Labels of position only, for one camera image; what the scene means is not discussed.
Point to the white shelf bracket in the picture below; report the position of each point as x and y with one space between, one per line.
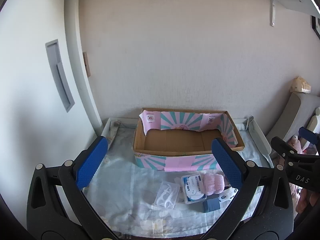
273 7

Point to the pink plush toy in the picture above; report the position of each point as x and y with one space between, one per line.
295 142

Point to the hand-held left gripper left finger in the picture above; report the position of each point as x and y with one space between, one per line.
91 163

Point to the person's right hand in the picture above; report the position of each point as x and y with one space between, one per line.
306 200

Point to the beige bag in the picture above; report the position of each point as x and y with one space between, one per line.
300 85

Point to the small wooden wall block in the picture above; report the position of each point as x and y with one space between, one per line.
86 64

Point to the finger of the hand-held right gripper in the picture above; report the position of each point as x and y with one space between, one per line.
309 134
283 145

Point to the pink striped cardboard box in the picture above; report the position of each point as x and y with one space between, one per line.
175 142

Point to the grey chair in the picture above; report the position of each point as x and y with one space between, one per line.
292 115

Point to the blue label dental floss box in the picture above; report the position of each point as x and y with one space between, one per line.
192 188

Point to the clear floss pick box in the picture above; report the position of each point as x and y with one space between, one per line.
166 195

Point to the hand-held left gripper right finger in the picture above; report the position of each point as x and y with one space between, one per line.
227 163

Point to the dark picture frame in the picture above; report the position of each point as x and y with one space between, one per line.
316 27

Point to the white dotted packet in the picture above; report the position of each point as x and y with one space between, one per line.
227 195

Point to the pink fluffy towel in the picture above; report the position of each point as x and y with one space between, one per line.
212 183

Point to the small blue box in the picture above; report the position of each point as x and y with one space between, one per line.
211 205

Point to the white door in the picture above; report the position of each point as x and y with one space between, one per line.
25 85

